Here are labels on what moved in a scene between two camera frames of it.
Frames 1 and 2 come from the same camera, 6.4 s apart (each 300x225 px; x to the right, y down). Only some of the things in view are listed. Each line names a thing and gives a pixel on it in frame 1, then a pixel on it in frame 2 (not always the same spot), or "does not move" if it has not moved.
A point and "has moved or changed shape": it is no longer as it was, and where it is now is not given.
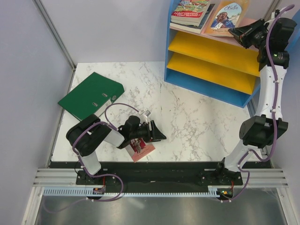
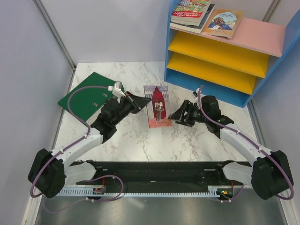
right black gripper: [252, 28] -> [178, 114]
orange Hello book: [224, 15] has moved or changed shape
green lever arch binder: [93, 96] does not move
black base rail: [158, 175] does not move
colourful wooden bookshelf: [216, 66] does not move
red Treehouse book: [190, 12] does not move
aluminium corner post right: [273, 7] does not move
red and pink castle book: [138, 148] -> [158, 108]
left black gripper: [157, 135] -> [139, 102]
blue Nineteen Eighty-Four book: [196, 29] does not move
